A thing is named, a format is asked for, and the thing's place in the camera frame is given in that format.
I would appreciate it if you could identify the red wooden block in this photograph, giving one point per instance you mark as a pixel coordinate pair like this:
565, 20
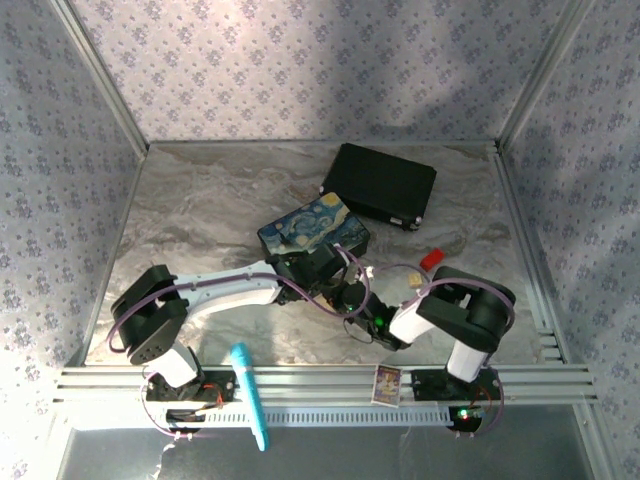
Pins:
432, 259

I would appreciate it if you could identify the wooden letter block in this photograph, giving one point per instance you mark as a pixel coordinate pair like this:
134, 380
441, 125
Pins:
414, 280

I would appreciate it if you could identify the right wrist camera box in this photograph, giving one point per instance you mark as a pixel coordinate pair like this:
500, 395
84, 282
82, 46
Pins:
367, 273

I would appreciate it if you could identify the black base plate left arm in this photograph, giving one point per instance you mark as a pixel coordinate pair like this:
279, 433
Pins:
220, 387

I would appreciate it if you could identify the aluminium thin table edge rail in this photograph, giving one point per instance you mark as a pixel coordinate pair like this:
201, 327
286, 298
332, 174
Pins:
320, 144

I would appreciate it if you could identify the aluminium frame rail with slots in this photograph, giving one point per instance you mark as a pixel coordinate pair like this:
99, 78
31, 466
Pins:
320, 385

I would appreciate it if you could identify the circuit board with LEDs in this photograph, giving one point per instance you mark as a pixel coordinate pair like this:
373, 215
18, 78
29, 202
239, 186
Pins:
466, 416

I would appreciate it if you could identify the small picture card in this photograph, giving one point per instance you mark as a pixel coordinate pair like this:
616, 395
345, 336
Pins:
386, 386

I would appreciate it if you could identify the teal marker pen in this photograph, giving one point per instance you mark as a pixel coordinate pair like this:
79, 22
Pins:
248, 390

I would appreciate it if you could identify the starry night painted box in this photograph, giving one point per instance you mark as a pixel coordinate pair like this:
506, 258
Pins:
315, 222

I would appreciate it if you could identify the aluminium side rail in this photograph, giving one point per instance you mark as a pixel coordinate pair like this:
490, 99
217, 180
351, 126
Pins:
530, 240
107, 240

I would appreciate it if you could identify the black base plate right arm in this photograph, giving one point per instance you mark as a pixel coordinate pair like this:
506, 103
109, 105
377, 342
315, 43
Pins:
430, 385

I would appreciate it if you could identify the aluminium frame post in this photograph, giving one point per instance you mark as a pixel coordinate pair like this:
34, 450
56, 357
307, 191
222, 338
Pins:
542, 75
102, 80

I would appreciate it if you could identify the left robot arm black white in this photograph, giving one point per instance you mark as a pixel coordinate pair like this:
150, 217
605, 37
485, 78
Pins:
225, 290

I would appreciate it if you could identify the black flat case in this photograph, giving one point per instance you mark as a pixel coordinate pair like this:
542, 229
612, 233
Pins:
380, 182

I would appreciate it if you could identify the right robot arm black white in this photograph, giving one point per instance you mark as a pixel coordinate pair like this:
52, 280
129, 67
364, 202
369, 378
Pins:
465, 310

